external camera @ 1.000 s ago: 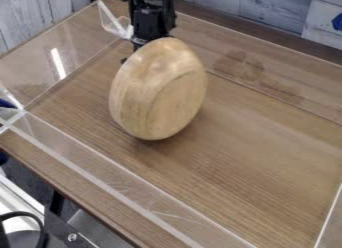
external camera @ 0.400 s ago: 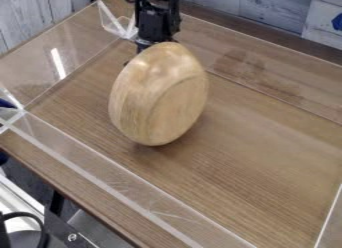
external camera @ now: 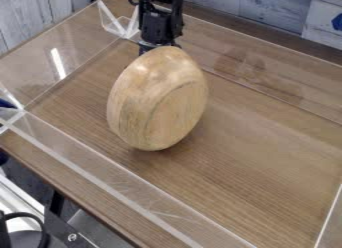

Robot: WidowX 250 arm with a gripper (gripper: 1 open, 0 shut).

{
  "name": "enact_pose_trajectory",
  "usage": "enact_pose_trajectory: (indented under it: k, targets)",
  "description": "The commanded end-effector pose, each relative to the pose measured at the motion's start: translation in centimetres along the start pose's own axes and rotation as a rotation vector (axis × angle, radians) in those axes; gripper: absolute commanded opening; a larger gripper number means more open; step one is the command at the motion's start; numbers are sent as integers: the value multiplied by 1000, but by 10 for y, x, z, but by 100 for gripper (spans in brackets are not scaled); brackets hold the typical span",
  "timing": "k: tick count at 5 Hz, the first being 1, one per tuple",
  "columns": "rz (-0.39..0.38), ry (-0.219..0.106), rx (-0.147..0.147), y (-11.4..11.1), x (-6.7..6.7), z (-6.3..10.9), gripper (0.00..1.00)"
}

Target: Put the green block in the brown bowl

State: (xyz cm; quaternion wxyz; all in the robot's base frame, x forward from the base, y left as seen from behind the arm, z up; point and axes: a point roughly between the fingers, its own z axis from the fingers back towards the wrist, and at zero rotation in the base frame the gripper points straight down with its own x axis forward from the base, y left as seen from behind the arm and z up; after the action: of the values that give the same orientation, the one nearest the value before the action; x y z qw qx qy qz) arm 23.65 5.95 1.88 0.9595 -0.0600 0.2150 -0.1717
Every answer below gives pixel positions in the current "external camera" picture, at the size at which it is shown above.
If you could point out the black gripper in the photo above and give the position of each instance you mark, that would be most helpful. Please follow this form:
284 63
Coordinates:
145 47

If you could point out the brown wooden bowl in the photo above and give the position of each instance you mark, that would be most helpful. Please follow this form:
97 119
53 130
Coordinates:
158 99

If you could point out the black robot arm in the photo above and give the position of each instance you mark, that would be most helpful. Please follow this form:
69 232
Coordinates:
161 23

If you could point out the black table leg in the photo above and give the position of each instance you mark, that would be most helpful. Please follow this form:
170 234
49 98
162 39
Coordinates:
57 203

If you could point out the metal plate with screw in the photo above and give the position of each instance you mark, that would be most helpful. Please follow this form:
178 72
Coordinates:
63 234

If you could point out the clear acrylic corner bracket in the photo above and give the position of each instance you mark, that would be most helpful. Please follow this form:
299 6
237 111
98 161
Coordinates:
121 26

